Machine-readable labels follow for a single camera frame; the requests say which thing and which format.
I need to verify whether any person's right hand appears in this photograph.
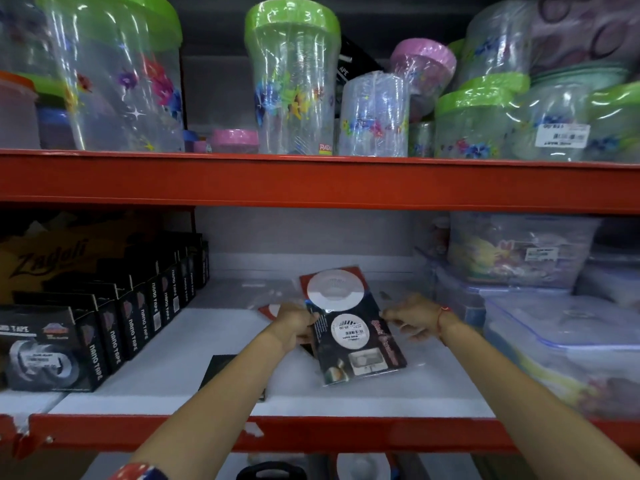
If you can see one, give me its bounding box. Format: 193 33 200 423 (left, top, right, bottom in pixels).
379 293 446 343

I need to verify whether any person's left hand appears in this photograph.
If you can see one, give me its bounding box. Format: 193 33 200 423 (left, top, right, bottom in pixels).
259 302 319 353

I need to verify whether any steel square drain cover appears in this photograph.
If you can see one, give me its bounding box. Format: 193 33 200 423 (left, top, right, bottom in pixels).
199 354 267 401

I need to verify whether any small black tray with handle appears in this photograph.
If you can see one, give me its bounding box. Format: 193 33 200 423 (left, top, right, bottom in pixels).
235 461 307 480

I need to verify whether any person's left forearm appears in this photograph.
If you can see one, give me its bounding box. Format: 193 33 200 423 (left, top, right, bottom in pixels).
127 329 291 480

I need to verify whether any person's right forearm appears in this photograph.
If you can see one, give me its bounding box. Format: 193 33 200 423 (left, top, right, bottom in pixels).
442 312 640 480

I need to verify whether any red metal shelf rack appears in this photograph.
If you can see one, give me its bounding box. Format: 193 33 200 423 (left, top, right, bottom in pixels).
0 0 640 480

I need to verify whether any clear storage box yellow print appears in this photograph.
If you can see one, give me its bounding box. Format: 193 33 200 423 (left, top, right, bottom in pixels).
415 247 571 325

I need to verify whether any low pink lid jar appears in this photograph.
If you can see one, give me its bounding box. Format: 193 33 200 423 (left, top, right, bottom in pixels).
209 128 260 155

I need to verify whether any stack of clear storage boxes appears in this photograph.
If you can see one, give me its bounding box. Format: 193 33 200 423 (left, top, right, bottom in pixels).
575 219 640 311

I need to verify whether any small clear floral jar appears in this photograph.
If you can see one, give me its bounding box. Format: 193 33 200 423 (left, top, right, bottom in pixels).
338 70 411 157

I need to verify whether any wide floral jar green lid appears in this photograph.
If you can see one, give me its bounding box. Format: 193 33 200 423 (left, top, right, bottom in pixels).
582 82 640 163
433 72 531 159

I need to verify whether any blue red patterned garment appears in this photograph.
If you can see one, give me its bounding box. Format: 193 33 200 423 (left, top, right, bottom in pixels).
107 462 169 480

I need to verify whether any wide jar with white label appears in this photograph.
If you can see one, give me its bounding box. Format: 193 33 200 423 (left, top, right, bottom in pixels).
509 64 631 163

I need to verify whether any row of black tape boxes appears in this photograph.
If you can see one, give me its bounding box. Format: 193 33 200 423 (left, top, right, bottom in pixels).
0 232 211 393

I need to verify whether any tall floral jar green lid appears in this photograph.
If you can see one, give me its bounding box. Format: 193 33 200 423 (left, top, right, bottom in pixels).
245 0 342 157
35 0 186 153

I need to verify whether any brown script-print cardboard box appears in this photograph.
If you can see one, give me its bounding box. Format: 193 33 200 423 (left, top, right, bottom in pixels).
0 214 161 305

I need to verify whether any clear jar with pink lid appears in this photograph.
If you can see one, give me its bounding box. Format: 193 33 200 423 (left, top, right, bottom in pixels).
389 38 457 123

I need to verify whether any lone black tape carton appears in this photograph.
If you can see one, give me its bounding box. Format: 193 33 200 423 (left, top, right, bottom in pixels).
339 37 383 95

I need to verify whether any wrapped clear floral jar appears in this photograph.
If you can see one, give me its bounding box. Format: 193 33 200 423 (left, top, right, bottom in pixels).
457 0 536 91

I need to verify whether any blue lid clear container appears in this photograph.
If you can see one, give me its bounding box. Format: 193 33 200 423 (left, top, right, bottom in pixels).
37 107 77 151

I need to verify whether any purple patterned container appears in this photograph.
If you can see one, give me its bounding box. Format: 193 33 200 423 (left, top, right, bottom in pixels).
529 0 640 75

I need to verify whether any small green lid container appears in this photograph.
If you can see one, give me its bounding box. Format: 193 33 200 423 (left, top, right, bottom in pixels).
19 72 76 109

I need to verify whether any clear container with orange lid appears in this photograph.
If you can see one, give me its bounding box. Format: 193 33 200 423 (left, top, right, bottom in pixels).
0 69 41 151

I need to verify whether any red thread bracelet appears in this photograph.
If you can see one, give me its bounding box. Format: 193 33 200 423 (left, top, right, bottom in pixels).
435 305 453 345

